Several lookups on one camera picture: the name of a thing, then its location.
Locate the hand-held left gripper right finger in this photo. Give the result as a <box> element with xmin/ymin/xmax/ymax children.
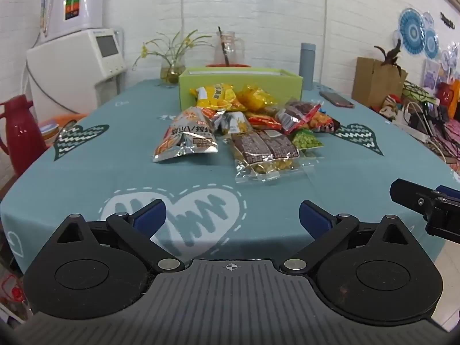
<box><xmin>281</xmin><ymin>200</ymin><xmax>419</xmax><ymax>272</ymax></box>

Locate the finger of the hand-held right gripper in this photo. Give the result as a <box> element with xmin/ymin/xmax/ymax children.
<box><xmin>390</xmin><ymin>178</ymin><xmax>443</xmax><ymax>220</ymax></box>
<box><xmin>436</xmin><ymin>185</ymin><xmax>460</xmax><ymax>200</ymax></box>

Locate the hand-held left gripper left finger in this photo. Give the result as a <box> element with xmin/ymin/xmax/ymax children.
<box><xmin>47</xmin><ymin>199</ymin><xmax>185</xmax><ymax>272</ymax></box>

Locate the brown label cake packet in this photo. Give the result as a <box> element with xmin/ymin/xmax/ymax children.
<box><xmin>264</xmin><ymin>129</ymin><xmax>317</xmax><ymax>173</ymax></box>
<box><xmin>230</xmin><ymin>132</ymin><xmax>275</xmax><ymax>184</ymax></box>

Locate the green pea packet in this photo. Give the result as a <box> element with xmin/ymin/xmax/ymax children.
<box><xmin>292</xmin><ymin>129</ymin><xmax>323</xmax><ymax>150</ymax></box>

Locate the silver orange snack bag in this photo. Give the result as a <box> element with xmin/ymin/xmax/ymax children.
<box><xmin>153</xmin><ymin>106</ymin><xmax>220</xmax><ymax>164</ymax></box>

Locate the orange nut packet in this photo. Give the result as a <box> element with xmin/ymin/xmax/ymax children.
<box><xmin>307</xmin><ymin>111</ymin><xmax>341</xmax><ymax>133</ymax></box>

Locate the clear packet dark red snack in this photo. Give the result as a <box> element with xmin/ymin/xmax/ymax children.
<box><xmin>275</xmin><ymin>97</ymin><xmax>321</xmax><ymax>135</ymax></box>

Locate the red orange snack packet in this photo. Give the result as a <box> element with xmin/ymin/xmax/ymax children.
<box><xmin>246</xmin><ymin>112</ymin><xmax>283</xmax><ymax>131</ymax></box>

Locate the small yellow white packet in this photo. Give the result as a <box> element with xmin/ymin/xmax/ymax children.
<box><xmin>220</xmin><ymin>111</ymin><xmax>252</xmax><ymax>135</ymax></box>

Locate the yellow orange candy packet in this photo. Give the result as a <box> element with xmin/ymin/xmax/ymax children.
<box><xmin>235</xmin><ymin>83</ymin><xmax>279</xmax><ymax>113</ymax></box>

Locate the yellow chip bag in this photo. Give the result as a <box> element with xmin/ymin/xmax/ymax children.
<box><xmin>190</xmin><ymin>83</ymin><xmax>238</xmax><ymax>112</ymax></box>

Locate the green cardboard box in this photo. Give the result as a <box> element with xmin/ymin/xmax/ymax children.
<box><xmin>179</xmin><ymin>66</ymin><xmax>304</xmax><ymax>110</ymax></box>

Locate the red plaid cloth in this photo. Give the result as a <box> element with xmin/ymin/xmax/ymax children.
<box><xmin>440</xmin><ymin>118</ymin><xmax>460</xmax><ymax>162</ymax></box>

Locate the teal printed tablecloth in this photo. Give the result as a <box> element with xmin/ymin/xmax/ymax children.
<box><xmin>0</xmin><ymin>77</ymin><xmax>460</xmax><ymax>277</ymax></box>

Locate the small stuffed toy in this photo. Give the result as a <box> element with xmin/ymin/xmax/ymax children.
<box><xmin>378</xmin><ymin>94</ymin><xmax>402</xmax><ymax>118</ymax></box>

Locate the dark net-pattern bag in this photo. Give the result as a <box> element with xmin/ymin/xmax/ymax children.
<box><xmin>402</xmin><ymin>81</ymin><xmax>438</xmax><ymax>106</ymax></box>

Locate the brown paper bag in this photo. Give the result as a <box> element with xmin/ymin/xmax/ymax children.
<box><xmin>351</xmin><ymin>57</ymin><xmax>408</xmax><ymax>108</ymax></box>

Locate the dark smartphone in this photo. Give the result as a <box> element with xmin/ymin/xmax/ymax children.
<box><xmin>319</xmin><ymin>91</ymin><xmax>356</xmax><ymax>108</ymax></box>

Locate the picture card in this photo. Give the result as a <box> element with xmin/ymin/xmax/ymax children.
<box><xmin>423</xmin><ymin>59</ymin><xmax>441</xmax><ymax>87</ymax></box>

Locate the orange plastic basin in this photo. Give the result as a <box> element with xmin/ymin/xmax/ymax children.
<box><xmin>38</xmin><ymin>113</ymin><xmax>89</xmax><ymax>150</ymax></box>

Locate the jar with blue lid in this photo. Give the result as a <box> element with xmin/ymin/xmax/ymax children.
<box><xmin>39</xmin><ymin>122</ymin><xmax>60</xmax><ymax>141</ymax></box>

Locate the dark dried plant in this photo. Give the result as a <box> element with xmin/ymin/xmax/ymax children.
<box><xmin>374</xmin><ymin>39</ymin><xmax>404</xmax><ymax>77</ymax></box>

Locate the glass vase with plant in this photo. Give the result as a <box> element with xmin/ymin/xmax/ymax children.
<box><xmin>132</xmin><ymin>29</ymin><xmax>215</xmax><ymax>89</ymax></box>

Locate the small blue paper fan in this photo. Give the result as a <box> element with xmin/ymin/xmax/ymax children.
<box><xmin>424</xmin><ymin>30</ymin><xmax>441</xmax><ymax>60</ymax></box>

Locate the grey-blue thermos bottle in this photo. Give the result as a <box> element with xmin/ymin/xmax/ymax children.
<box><xmin>299</xmin><ymin>42</ymin><xmax>316</xmax><ymax>91</ymax></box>

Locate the red thermos jug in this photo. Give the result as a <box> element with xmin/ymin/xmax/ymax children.
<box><xmin>0</xmin><ymin>94</ymin><xmax>47</xmax><ymax>178</ymax></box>

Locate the large blue paper fan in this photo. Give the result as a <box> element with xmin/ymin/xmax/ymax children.
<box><xmin>398</xmin><ymin>7</ymin><xmax>427</xmax><ymax>48</ymax></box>

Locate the white appliance with screen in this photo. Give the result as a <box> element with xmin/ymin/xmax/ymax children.
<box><xmin>26</xmin><ymin>29</ymin><xmax>127</xmax><ymax>123</ymax></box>

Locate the black straw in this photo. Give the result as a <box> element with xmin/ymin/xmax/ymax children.
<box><xmin>217</xmin><ymin>26</ymin><xmax>231</xmax><ymax>66</ymax></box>

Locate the glass pitcher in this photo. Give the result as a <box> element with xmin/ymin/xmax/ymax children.
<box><xmin>214</xmin><ymin>30</ymin><xmax>246</xmax><ymax>66</ymax></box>

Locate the white water purifier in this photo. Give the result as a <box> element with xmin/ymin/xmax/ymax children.
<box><xmin>38</xmin><ymin>0</ymin><xmax>105</xmax><ymax>45</ymax></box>

